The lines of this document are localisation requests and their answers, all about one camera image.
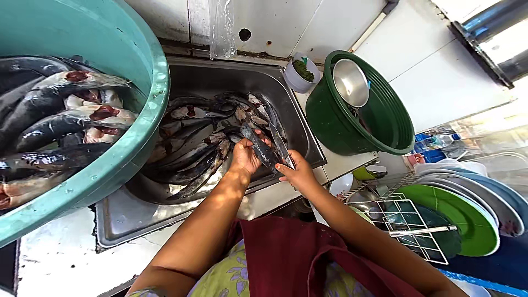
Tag person's left hand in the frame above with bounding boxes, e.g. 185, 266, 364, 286
233, 129, 273, 175

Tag blue plastic bottles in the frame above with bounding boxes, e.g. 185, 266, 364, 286
412, 132, 461, 164

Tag person's right hand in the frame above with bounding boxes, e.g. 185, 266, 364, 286
275, 149, 317, 193

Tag person's body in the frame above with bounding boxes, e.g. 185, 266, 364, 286
128, 216, 425, 297

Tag knife with metal blade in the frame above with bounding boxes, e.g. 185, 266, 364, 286
269, 122, 297, 171

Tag yellow-green plastic container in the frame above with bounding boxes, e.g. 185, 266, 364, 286
352, 165, 387, 182

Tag metal sink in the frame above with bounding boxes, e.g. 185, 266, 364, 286
96, 55, 327, 250

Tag white wire dish rack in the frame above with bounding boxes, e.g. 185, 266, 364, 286
343, 171, 449, 265

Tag large teal plastic tub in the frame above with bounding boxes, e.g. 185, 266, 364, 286
0, 0, 171, 249

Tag utensil with white handle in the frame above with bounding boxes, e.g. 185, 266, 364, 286
389, 225, 458, 238

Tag small white bowl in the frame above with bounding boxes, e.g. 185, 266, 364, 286
329, 173, 354, 201

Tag pink plastic cup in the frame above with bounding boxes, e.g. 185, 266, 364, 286
406, 153, 425, 171

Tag dark green round dish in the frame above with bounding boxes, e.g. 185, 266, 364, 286
384, 201, 462, 260

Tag white plastic container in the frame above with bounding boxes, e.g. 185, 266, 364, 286
283, 52, 321, 94

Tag person's left forearm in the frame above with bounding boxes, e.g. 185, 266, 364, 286
126, 167, 251, 297

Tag pile of gutted fish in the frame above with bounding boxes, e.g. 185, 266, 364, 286
0, 55, 143, 211
140, 92, 286, 201

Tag round metal bowl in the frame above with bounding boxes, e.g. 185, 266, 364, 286
332, 59, 370, 109

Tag person's right forearm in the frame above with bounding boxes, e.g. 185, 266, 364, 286
302, 179, 469, 297

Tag dark green plastic basin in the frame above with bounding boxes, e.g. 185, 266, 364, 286
305, 50, 416, 156

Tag stack of plates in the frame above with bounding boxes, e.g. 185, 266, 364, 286
397, 158, 528, 257

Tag green scrubbing pad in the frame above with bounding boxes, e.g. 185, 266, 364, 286
292, 59, 315, 82

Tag wall pipe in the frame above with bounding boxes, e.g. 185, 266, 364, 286
348, 0, 400, 53

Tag blue plastic surface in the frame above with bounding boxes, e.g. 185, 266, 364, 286
437, 233, 528, 297

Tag single dark grey fish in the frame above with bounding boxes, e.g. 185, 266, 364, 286
240, 122, 281, 174

